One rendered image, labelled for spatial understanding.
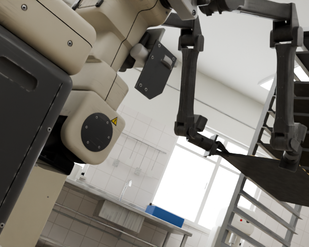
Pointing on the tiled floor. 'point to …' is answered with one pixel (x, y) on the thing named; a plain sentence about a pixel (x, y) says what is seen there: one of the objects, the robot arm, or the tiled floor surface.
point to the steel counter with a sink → (120, 212)
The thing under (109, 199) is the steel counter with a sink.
